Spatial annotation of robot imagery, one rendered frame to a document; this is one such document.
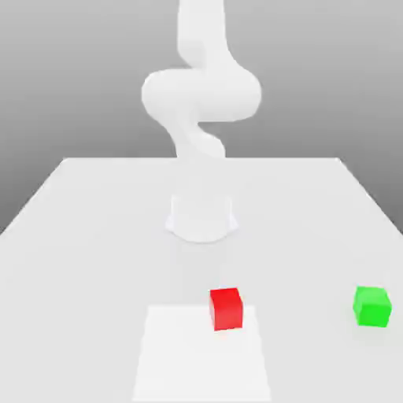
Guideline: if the small red cube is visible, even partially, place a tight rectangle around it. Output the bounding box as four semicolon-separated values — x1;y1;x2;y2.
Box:
209;287;244;332

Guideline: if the small green cube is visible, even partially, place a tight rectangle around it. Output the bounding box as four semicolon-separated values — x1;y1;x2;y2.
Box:
352;285;394;329

